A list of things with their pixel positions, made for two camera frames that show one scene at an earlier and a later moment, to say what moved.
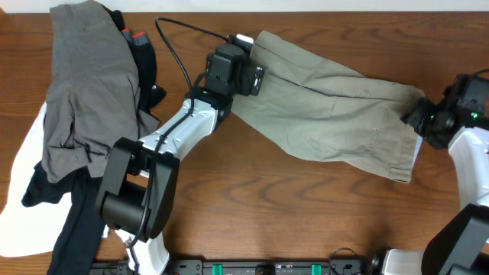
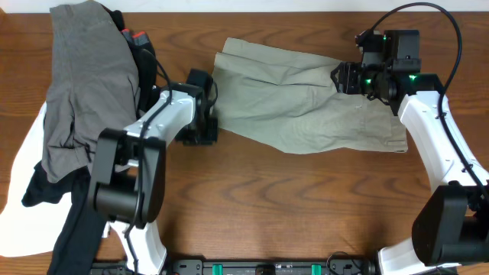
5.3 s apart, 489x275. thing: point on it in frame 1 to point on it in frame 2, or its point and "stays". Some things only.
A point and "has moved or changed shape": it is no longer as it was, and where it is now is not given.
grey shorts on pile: (93, 105) stays
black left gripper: (252, 83) to (209, 139)
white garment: (30, 231) stays
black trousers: (76, 250) stays
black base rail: (244, 266) stays
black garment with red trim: (145, 57) stays
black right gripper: (415, 114) to (348, 82)
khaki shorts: (309, 107) has moved or changed shape
